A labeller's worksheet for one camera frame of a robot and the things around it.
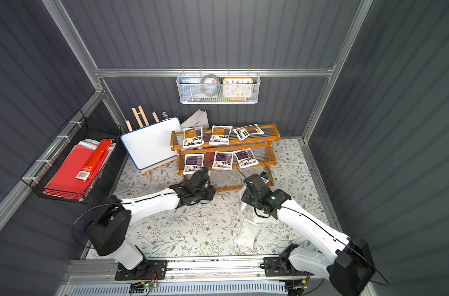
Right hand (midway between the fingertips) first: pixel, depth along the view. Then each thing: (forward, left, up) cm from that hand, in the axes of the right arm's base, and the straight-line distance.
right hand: (246, 196), depth 80 cm
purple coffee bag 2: (+18, +11, +3) cm, 21 cm away
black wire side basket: (+21, +72, +22) cm, 78 cm away
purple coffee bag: (+19, -1, +4) cm, 19 cm away
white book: (+39, +24, +12) cm, 47 cm away
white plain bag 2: (-13, -1, -11) cm, 17 cm away
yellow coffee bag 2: (+21, +11, +17) cm, 30 cm away
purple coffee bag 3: (+16, +25, +3) cm, 30 cm away
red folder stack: (-3, +69, +16) cm, 71 cm away
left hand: (+4, +14, -5) cm, 15 cm away
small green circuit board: (-32, +42, -14) cm, 55 cm away
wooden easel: (+31, +50, +16) cm, 61 cm away
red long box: (+7, +62, +18) cm, 64 cm away
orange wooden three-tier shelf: (+27, -9, +4) cm, 29 cm away
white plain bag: (-13, -3, +9) cm, 16 cm away
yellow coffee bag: (+20, +24, +18) cm, 36 cm away
